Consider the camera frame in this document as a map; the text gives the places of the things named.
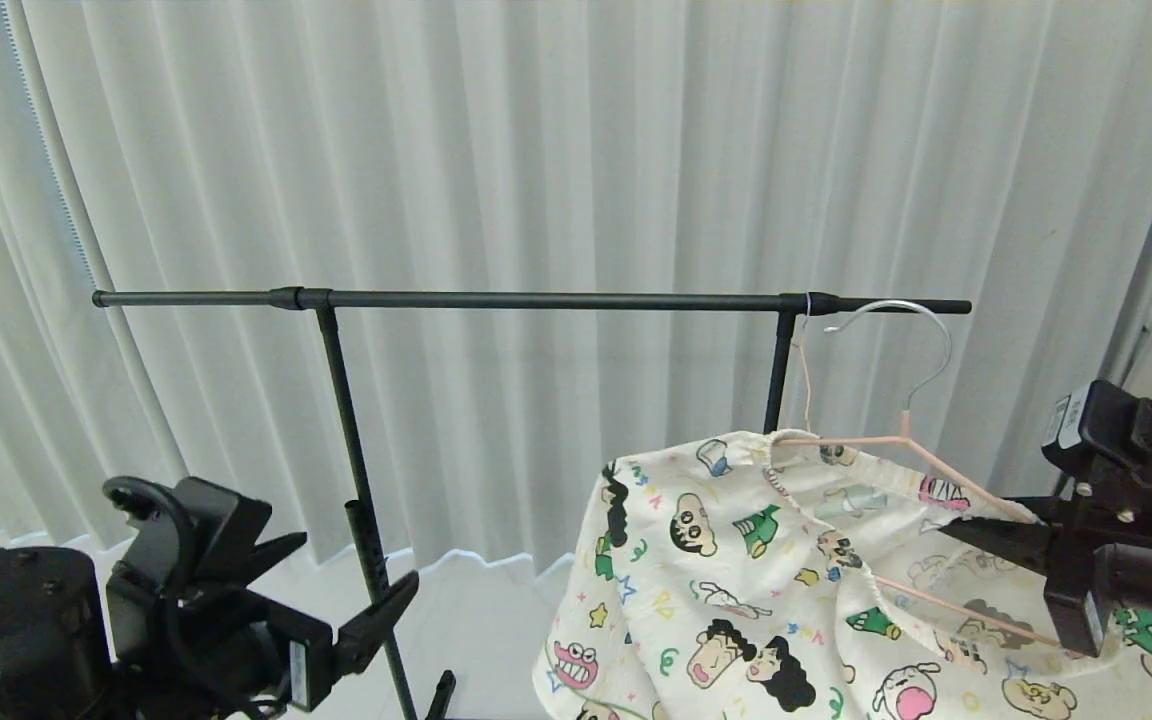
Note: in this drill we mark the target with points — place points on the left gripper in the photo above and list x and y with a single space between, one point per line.
236 650

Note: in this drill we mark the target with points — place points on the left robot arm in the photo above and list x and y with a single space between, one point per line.
16 630

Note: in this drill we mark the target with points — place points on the cream printed garment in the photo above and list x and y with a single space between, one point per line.
736 600

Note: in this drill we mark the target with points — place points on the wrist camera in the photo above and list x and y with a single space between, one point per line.
1106 430
216 530

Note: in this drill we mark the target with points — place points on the pink clothes hanger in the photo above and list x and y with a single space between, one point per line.
856 440
804 380

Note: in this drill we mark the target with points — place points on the white curtain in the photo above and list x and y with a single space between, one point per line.
536 150

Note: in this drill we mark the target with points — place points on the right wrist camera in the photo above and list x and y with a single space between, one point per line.
1106 430

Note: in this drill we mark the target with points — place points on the black clothes rack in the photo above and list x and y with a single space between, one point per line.
536 299

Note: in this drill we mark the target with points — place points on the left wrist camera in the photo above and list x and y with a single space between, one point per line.
216 530

